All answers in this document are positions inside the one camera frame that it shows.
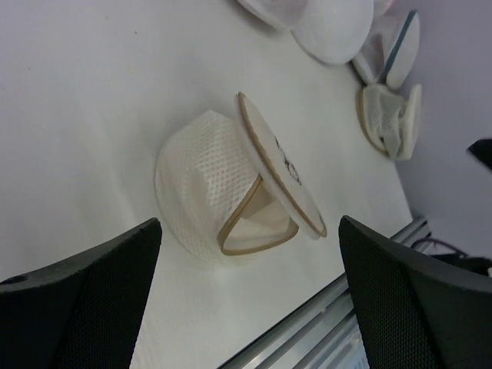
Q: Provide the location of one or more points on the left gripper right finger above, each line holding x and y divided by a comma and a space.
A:
414, 311

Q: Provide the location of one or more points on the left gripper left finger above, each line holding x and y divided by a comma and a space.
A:
84, 311

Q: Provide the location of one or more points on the beige mesh laundry bag glasses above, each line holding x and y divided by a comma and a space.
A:
227, 190

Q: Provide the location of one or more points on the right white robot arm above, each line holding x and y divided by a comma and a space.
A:
481, 150

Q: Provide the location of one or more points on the beige mesh bag right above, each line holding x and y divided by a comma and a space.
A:
390, 122

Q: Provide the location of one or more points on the blue trim mesh bag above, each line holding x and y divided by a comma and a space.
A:
390, 49

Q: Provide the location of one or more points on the white round mesh bag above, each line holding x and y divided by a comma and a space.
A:
333, 31

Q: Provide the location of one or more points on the aluminium rail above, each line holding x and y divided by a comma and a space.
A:
289, 341

